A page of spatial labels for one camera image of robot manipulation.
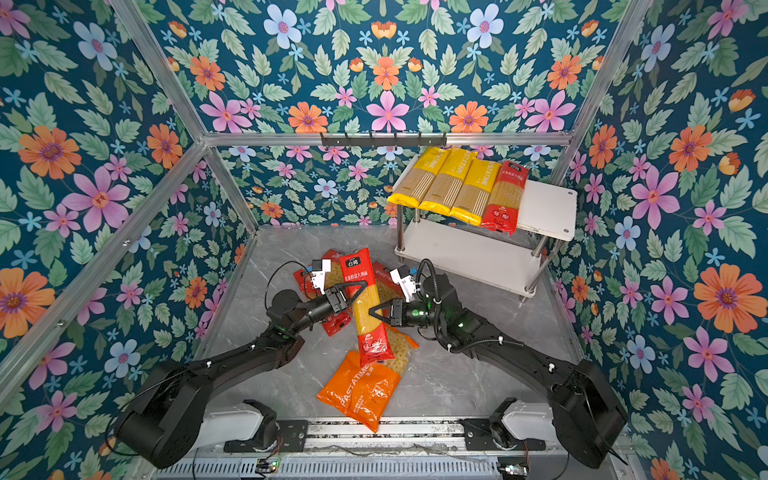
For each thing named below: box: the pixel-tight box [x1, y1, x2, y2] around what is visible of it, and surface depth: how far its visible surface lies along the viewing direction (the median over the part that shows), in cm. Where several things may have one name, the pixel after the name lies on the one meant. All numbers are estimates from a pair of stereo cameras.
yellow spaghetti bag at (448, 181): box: [419, 148, 479, 214], surface depth 83 cm
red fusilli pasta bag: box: [322, 249, 345, 289], surface depth 75 cm
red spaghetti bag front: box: [481, 161, 530, 235], surface depth 78 cm
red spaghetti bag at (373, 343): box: [339, 248, 396, 367], surface depth 72 cm
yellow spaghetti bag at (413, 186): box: [387, 146, 451, 207], surface depth 84 cm
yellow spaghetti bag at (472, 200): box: [449, 159, 501, 226], surface depth 80 cm
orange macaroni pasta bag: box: [316, 324, 419, 433], surface depth 80 cm
